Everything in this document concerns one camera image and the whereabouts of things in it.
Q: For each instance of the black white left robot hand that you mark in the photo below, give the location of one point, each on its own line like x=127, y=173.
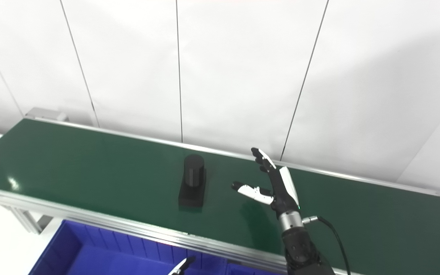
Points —
x=183, y=265

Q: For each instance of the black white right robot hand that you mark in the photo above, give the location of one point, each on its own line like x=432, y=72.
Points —
x=281, y=191

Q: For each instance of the black cylinder-on-block part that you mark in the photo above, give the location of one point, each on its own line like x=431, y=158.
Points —
x=192, y=191

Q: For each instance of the blue plastic bin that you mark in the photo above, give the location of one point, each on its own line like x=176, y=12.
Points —
x=250, y=271
x=101, y=259

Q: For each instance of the green conveyor belt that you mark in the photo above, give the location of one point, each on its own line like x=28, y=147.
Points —
x=109, y=175
x=90, y=219

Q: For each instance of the aluminium conveyor leg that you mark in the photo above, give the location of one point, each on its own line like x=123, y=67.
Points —
x=25, y=219

